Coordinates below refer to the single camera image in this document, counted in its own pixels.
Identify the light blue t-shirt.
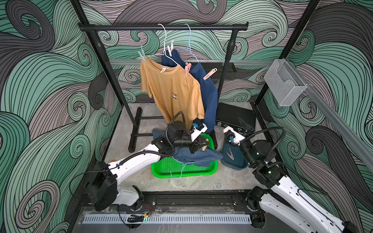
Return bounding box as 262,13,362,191
151,128,223,167

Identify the white grey clothespin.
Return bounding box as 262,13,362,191
226,149,235,161

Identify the light blue wire hanger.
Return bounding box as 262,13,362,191
170,156,195,180

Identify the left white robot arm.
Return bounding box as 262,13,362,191
84,118,209,211

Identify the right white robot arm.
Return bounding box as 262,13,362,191
223,126,359,233

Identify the black case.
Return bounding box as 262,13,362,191
215,103,256,130

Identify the dark teal plastic bin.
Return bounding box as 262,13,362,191
220,142,248,170

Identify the green plastic basket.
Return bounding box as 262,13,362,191
151,133,219,178

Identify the dark navy t-shirt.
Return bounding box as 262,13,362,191
161,50,218,134

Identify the tan yellow t-shirt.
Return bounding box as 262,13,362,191
140,56,205,128

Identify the pink white clothespin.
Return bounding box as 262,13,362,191
203,68,217,80

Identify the black clothes rack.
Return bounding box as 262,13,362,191
79,22,249,152

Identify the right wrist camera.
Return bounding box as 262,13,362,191
222,126,245,146

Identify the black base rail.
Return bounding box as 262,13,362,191
78,189,292,215

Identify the clear mesh wall holder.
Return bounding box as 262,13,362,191
264,59,307,106

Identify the white slotted cable duct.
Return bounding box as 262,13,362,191
83,214,252,225

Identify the white wire hanger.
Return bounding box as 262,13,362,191
157,23,178,65

